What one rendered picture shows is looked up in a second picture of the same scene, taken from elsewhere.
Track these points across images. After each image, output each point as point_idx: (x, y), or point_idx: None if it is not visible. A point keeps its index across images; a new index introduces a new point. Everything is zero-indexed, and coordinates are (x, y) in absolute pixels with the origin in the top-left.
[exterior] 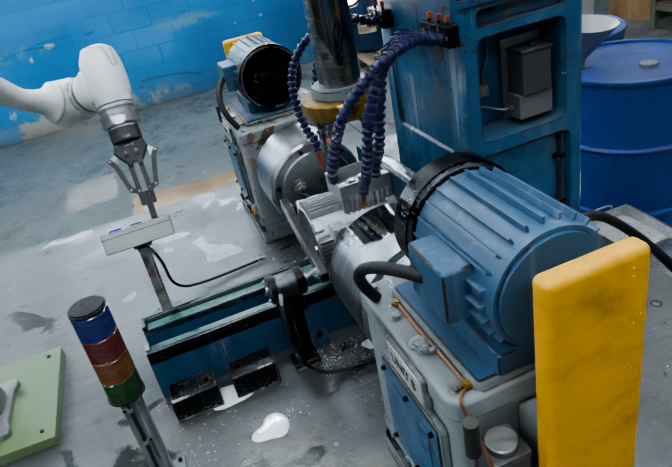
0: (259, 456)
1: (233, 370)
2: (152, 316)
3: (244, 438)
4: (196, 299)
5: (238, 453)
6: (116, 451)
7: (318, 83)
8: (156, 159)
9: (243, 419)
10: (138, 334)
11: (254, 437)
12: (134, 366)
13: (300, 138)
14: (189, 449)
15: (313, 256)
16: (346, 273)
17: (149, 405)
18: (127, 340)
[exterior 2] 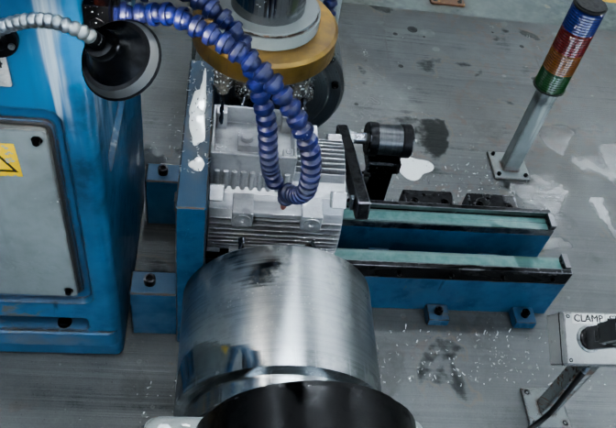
0: (428, 150)
1: (449, 199)
2: (556, 269)
3: (440, 170)
4: (498, 268)
5: (446, 160)
6: (564, 214)
7: (300, 22)
8: (614, 334)
9: (440, 188)
10: (585, 383)
11: (431, 166)
12: (544, 64)
13: (295, 270)
14: (491, 183)
15: (348, 137)
16: (337, 42)
17: (541, 250)
18: (599, 378)
